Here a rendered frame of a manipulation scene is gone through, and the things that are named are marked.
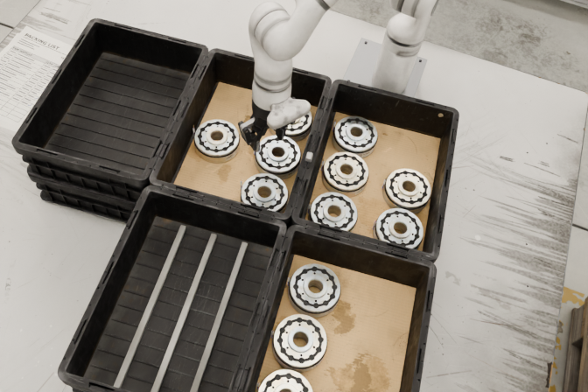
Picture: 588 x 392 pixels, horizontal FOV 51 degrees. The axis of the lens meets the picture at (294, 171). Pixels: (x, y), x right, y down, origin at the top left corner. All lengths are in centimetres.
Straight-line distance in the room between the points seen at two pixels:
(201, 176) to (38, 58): 67
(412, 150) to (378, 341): 47
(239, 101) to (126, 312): 57
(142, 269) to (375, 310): 48
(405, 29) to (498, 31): 169
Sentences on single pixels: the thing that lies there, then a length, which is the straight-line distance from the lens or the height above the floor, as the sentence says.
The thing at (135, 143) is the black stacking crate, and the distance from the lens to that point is 146.
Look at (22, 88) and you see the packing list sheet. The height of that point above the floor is 70.
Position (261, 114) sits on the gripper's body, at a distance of 119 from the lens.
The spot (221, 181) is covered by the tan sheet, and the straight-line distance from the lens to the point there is 138.
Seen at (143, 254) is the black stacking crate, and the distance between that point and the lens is 131.
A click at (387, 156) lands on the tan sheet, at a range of 146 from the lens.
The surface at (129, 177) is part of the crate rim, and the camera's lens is 128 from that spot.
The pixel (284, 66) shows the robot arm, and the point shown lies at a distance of 111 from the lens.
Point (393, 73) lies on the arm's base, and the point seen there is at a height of 88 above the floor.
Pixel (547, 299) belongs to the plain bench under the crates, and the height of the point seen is 70.
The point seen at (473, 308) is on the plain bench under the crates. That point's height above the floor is 70.
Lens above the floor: 200
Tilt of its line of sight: 57 degrees down
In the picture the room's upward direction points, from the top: 8 degrees clockwise
